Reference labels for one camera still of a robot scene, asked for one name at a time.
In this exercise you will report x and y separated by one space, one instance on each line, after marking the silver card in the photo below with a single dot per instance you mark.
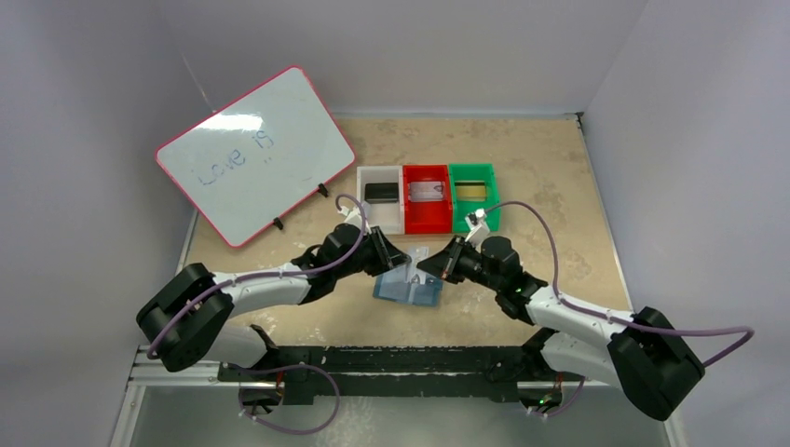
426 191

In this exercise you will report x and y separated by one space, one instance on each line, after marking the gold card in green bin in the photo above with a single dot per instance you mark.
471 191

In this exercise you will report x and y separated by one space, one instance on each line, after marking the red plastic bin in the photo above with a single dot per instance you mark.
427 217

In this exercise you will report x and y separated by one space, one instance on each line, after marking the white plastic bin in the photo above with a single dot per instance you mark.
387 214

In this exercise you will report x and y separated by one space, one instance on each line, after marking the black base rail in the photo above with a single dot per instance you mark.
502 374

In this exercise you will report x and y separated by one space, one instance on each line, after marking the green plastic bin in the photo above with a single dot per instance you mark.
474 172

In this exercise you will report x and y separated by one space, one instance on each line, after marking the blue card holder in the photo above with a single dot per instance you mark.
407 284

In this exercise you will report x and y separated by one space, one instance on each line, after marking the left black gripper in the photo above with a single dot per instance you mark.
379 248

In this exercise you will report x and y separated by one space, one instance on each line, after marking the pink framed whiteboard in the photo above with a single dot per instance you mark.
257 158

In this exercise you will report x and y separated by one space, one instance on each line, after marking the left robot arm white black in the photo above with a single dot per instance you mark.
186 321

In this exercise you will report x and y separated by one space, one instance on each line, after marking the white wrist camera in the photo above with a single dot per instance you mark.
354 217
478 227

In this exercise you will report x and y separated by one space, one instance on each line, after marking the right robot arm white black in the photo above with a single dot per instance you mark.
654 370

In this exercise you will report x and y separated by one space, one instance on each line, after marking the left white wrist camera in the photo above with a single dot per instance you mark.
354 217

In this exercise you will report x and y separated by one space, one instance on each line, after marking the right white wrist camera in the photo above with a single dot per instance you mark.
478 227

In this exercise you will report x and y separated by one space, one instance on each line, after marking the black card in white bin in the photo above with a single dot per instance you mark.
381 193

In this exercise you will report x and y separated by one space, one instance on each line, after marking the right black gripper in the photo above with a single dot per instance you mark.
456 257

